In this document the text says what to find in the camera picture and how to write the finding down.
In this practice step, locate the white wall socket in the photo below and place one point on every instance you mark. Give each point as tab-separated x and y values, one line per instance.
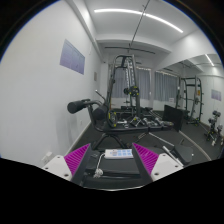
47	157

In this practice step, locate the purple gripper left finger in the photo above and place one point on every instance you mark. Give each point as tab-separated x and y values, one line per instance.
72	166

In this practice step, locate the black padded seat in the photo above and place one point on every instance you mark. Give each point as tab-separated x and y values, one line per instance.
180	153

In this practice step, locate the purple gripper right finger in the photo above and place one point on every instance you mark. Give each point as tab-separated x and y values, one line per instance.
153	166

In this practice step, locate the black power rack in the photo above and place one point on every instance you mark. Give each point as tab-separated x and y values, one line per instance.
190	99

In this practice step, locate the black padded weight bench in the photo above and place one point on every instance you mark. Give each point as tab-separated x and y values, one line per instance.
116	173

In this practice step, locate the dumbbell rack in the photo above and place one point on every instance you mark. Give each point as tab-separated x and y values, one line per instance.
214	132

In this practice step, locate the white power strip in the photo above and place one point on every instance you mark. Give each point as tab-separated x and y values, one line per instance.
118	153

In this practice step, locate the wall poster chart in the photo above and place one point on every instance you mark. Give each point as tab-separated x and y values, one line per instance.
71	58

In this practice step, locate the grey window curtain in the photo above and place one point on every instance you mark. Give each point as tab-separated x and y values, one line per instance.
165	86

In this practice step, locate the black multi-gym machine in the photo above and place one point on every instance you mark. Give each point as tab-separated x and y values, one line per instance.
127	63

